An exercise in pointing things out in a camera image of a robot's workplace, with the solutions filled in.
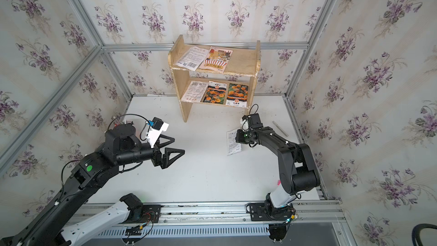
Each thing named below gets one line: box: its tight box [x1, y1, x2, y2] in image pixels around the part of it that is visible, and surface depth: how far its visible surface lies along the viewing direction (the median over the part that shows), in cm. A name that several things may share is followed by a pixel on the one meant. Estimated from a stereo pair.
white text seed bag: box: [226, 128, 242, 157], surface depth 95 cm
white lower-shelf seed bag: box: [180, 80, 209, 103], surface depth 95 cm
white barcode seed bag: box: [175, 46, 209, 72], surface depth 78 cm
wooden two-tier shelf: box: [167, 34, 262, 123], surface depth 82 cm
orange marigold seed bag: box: [225, 83, 249, 109], surface depth 93 cm
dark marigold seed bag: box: [203, 80, 228, 105], surface depth 94 cm
